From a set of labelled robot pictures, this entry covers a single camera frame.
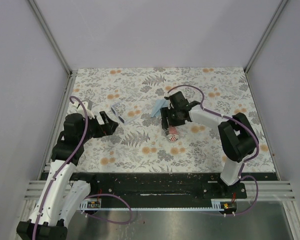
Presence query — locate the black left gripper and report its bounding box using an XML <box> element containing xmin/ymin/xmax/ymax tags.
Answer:
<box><xmin>79</xmin><ymin>110</ymin><xmax>118</xmax><ymax>143</ymax></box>

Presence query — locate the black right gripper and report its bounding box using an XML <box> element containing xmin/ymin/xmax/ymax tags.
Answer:
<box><xmin>160</xmin><ymin>106</ymin><xmax>185</xmax><ymax>130</ymax></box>

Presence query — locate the light blue cleaning cloth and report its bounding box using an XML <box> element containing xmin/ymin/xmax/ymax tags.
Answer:
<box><xmin>150</xmin><ymin>98</ymin><xmax>170</xmax><ymax>118</ymax></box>

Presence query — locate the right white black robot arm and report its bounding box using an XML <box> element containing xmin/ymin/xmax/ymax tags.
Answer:
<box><xmin>160</xmin><ymin>91</ymin><xmax>259</xmax><ymax>198</ymax></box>

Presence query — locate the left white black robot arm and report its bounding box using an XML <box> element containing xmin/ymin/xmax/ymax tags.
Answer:
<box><xmin>16</xmin><ymin>111</ymin><xmax>119</xmax><ymax>240</ymax></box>

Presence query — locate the floral pattern table mat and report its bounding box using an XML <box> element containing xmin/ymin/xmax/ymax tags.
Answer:
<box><xmin>70</xmin><ymin>67</ymin><xmax>275</xmax><ymax>173</ymax></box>

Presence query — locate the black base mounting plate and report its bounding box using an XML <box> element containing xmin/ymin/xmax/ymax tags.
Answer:
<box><xmin>70</xmin><ymin>172</ymin><xmax>247</xmax><ymax>201</ymax></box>

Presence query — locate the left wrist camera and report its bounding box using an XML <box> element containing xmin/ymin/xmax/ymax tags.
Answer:
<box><xmin>72</xmin><ymin>99</ymin><xmax>95</xmax><ymax>119</ymax></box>

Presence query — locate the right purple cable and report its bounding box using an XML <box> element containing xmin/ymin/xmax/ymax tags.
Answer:
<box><xmin>164</xmin><ymin>85</ymin><xmax>260</xmax><ymax>217</ymax></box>

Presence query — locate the purple cable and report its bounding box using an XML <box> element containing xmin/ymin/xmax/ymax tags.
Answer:
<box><xmin>32</xmin><ymin>96</ymin><xmax>134</xmax><ymax>240</ymax></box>
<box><xmin>164</xmin><ymin>85</ymin><xmax>260</xmax><ymax>217</ymax></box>

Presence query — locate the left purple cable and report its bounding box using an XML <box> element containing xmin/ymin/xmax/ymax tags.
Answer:
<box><xmin>32</xmin><ymin>96</ymin><xmax>134</xmax><ymax>240</ymax></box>

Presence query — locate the white slotted cable duct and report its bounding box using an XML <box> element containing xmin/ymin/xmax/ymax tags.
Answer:
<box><xmin>78</xmin><ymin>195</ymin><xmax>221</xmax><ymax>211</ymax></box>

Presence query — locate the left aluminium frame post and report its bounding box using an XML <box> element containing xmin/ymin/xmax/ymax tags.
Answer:
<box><xmin>26</xmin><ymin>0</ymin><xmax>73</xmax><ymax>76</ymax></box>

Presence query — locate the aluminium frame post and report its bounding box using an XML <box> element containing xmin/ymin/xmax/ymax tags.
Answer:
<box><xmin>26</xmin><ymin>0</ymin><xmax>73</xmax><ymax>76</ymax></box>
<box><xmin>243</xmin><ymin>0</ymin><xmax>290</xmax><ymax>75</ymax></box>

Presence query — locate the right aluminium frame post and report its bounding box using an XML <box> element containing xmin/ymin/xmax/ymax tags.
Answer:
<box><xmin>243</xmin><ymin>0</ymin><xmax>290</xmax><ymax>75</ymax></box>

